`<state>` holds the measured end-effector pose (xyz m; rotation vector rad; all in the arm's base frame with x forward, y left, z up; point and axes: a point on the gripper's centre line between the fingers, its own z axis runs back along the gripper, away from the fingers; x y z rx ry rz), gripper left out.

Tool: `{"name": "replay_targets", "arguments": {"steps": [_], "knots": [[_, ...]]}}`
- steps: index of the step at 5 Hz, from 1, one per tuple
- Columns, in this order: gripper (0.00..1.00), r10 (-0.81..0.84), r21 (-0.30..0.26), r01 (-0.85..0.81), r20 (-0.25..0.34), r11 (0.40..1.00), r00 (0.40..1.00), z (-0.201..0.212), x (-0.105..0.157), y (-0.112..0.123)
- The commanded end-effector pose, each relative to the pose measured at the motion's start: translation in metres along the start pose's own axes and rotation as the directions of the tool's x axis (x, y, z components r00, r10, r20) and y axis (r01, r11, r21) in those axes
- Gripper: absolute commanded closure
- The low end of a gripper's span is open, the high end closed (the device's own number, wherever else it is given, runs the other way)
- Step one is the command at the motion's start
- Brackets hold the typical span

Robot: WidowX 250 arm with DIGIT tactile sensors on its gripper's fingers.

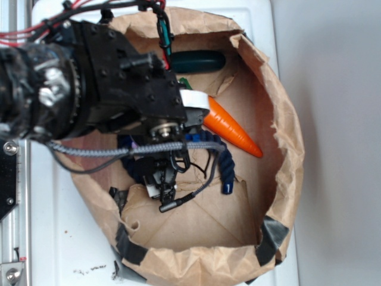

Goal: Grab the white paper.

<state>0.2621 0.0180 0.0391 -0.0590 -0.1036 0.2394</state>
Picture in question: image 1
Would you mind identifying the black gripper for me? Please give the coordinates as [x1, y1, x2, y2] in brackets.
[44, 20, 211, 144]

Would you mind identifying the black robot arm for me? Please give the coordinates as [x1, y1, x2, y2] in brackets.
[1, 20, 210, 143]

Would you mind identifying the white paper label tab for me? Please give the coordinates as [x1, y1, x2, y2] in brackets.
[180, 89, 210, 110]

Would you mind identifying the dark green toy cucumber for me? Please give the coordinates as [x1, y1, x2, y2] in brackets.
[171, 50, 226, 73]

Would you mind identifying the orange toy carrot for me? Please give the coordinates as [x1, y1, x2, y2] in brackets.
[178, 77, 264, 158]

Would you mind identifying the black mounting plate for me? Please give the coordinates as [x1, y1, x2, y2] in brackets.
[0, 139, 18, 222]

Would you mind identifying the brown paper bag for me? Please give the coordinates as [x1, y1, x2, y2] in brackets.
[72, 7, 305, 285]

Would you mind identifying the dark blue rope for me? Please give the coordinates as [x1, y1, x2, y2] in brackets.
[117, 130, 236, 195]

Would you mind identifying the grey braided cable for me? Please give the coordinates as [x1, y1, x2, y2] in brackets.
[46, 139, 227, 206]

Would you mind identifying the red wire bundle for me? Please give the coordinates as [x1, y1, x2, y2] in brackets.
[0, 0, 173, 72]

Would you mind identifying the aluminium frame rail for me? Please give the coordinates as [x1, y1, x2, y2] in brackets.
[0, 0, 32, 286]

